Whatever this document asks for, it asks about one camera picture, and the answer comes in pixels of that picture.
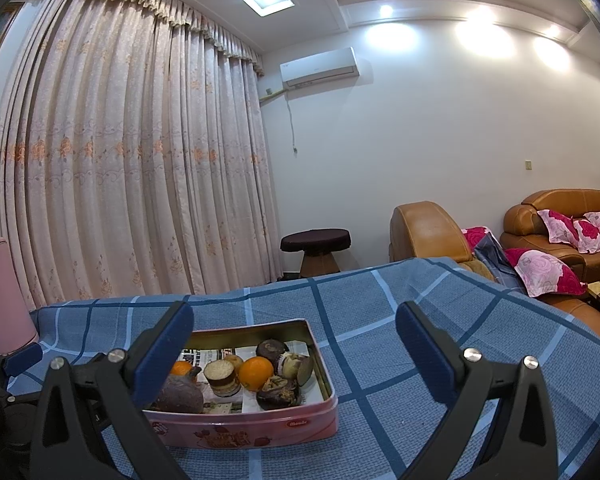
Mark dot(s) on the cut sweet potato piece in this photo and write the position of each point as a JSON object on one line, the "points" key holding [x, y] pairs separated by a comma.
{"points": [[222, 380]]}

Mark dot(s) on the pink electric kettle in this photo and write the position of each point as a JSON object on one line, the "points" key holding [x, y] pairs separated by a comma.
{"points": [[10, 300]]}

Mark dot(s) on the air conditioner pipe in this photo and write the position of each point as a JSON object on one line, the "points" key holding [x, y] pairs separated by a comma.
{"points": [[270, 96]]}

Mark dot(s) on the white air conditioner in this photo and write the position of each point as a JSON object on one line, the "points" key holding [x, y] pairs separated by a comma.
{"points": [[317, 67]]}

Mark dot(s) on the square ceiling light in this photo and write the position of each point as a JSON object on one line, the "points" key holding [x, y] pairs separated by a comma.
{"points": [[269, 0]]}

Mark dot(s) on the large orange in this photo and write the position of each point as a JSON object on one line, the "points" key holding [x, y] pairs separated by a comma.
{"points": [[255, 374]]}

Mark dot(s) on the small yellow-brown fruit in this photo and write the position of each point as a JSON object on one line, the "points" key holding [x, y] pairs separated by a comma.
{"points": [[234, 361]]}

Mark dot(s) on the pink tin box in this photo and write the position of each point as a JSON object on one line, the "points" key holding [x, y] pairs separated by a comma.
{"points": [[260, 430]]}

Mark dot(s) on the blue grey cloth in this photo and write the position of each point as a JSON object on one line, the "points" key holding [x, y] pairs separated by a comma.
{"points": [[497, 260]]}

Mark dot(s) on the pink floral pillow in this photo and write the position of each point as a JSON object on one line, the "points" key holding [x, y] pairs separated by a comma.
{"points": [[597, 230], [474, 237], [557, 225], [545, 270]]}

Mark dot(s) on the round ceiling spotlight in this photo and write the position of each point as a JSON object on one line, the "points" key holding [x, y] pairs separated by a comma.
{"points": [[386, 10]]}

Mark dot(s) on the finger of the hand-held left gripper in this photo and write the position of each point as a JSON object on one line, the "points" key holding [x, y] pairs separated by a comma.
{"points": [[22, 360]]}

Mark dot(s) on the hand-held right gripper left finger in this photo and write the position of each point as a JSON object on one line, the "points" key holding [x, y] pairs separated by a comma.
{"points": [[165, 355]]}

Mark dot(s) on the brown leather sofa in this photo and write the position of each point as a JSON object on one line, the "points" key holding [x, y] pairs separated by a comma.
{"points": [[555, 205]]}

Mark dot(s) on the floral cream curtain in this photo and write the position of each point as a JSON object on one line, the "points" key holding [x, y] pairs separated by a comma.
{"points": [[130, 160]]}

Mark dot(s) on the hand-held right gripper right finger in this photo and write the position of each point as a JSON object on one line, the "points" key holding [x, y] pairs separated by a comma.
{"points": [[425, 355]]}

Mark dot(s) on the brown leather armchair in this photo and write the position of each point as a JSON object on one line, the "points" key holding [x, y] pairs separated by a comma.
{"points": [[430, 232]]}

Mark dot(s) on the blue plaid cloth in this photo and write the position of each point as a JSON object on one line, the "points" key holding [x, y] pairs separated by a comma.
{"points": [[380, 310]]}

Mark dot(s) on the purple-skinned cut fruit piece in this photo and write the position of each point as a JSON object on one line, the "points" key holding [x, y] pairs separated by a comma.
{"points": [[297, 366]]}

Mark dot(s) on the dark round stool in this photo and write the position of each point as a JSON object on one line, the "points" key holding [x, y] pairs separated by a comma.
{"points": [[315, 240]]}

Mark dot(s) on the newspaper lining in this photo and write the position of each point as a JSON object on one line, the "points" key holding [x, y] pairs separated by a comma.
{"points": [[197, 357]]}

